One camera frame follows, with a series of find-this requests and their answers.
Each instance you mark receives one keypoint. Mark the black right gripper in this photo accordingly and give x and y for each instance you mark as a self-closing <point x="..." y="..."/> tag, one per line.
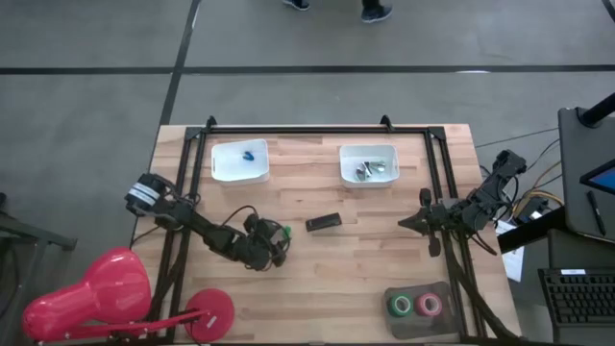
<point x="437" y="217"/>

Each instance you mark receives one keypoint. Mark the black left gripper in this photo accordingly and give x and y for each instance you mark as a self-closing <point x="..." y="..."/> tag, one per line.
<point x="262" y="250"/>

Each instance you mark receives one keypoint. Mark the green mini stapler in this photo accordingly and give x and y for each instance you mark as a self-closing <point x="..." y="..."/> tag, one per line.
<point x="287" y="232"/>

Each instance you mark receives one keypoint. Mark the grey staple remover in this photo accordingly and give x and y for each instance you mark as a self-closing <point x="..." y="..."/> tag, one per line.
<point x="361" y="173"/>

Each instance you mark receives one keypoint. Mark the pink tape roll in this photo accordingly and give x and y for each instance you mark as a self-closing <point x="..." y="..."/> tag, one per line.
<point x="422" y="304"/>

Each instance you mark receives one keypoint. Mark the green tape roll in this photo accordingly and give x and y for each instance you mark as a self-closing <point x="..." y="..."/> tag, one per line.
<point x="395" y="305"/>

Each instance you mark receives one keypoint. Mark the blue mini stapler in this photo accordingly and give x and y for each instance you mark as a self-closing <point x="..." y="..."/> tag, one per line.
<point x="248" y="155"/>

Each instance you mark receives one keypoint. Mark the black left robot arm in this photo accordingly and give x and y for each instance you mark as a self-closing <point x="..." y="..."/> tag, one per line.
<point x="206" y="230"/>

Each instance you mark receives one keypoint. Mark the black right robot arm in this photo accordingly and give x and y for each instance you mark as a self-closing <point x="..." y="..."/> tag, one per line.
<point x="485" y="197"/>

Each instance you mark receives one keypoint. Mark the black stapler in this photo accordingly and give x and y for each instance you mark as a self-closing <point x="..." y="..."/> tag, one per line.
<point x="324" y="222"/>

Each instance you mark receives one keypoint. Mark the white plastic bin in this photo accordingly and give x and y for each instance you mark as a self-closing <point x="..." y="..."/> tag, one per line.
<point x="353" y="154"/>
<point x="230" y="168"/>

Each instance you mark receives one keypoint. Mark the grey plastic tray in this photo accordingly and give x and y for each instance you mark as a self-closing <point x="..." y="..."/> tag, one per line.
<point x="423" y="329"/>

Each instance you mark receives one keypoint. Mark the white paper sheet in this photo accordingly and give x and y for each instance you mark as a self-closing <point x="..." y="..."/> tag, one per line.
<point x="514" y="264"/>

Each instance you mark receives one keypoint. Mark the black desk edge bar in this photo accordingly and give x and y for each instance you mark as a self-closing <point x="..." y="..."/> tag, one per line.
<point x="528" y="233"/>

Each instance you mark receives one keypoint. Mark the dark grey side desk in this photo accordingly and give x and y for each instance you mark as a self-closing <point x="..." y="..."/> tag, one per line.
<point x="572" y="163"/>

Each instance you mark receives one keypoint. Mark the black pen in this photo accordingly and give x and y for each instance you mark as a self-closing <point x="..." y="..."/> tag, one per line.
<point x="596" y="211"/>

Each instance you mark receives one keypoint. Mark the black keyboard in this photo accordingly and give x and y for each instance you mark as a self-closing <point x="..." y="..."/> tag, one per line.
<point x="581" y="298"/>

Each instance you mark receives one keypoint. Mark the pink stool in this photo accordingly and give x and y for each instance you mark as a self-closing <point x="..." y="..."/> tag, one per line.
<point x="105" y="293"/>

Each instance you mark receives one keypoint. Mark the tablet with blue screen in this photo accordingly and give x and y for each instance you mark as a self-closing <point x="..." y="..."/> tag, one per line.
<point x="603" y="179"/>

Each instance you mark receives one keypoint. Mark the person's shoe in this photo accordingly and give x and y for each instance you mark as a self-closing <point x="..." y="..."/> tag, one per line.
<point x="296" y="4"/>
<point x="376" y="13"/>

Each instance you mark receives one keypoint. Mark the black pole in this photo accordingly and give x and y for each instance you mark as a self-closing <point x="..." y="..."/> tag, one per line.
<point x="598" y="110"/>

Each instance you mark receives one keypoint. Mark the grey metal stand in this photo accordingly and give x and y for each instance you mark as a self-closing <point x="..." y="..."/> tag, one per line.
<point x="29" y="235"/>

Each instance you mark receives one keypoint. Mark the black aluminium frame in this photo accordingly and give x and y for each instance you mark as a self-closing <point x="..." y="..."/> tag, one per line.
<point x="312" y="130"/>

